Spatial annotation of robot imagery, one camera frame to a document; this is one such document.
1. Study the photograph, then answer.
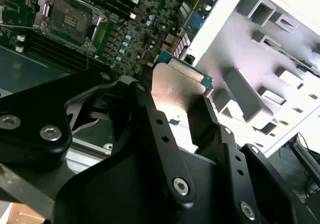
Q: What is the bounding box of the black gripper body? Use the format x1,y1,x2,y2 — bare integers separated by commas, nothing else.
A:
51,144,241,224

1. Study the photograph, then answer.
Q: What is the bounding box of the silver-topped CPU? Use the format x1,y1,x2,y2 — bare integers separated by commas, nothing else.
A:
151,50,215,115

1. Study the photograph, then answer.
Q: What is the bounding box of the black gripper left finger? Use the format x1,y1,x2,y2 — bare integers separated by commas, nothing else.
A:
0,68,197,209

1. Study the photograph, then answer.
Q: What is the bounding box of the metal socket cover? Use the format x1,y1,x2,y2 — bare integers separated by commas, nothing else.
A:
0,0,55,32

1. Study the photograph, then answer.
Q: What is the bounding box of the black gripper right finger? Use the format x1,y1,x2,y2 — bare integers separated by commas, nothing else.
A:
186,94,312,224

